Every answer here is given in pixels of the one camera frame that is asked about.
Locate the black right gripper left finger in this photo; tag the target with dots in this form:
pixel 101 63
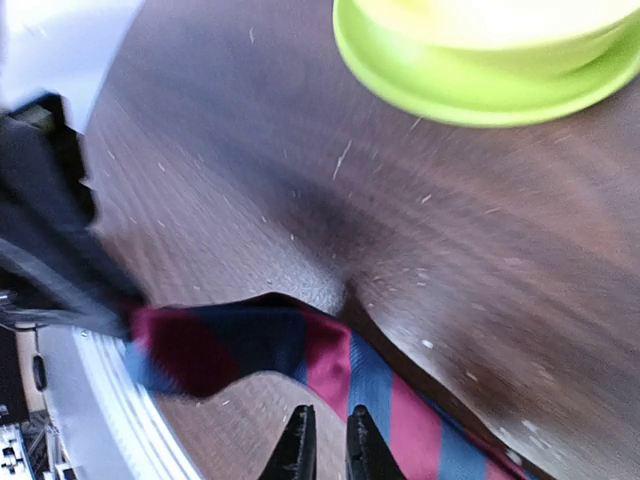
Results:
pixel 294 457

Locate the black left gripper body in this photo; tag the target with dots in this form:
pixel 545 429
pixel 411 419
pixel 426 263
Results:
pixel 45 207

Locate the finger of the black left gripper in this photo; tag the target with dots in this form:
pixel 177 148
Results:
pixel 66 278

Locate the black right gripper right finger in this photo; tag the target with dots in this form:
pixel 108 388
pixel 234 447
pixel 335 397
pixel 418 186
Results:
pixel 367 455

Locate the red navy striped tie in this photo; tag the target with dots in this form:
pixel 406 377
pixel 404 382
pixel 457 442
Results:
pixel 199 351

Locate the lime green plate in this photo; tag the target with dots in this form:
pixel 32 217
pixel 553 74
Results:
pixel 445 86

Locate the lime green bowl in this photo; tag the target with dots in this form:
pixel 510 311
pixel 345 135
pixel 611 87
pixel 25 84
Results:
pixel 545 38

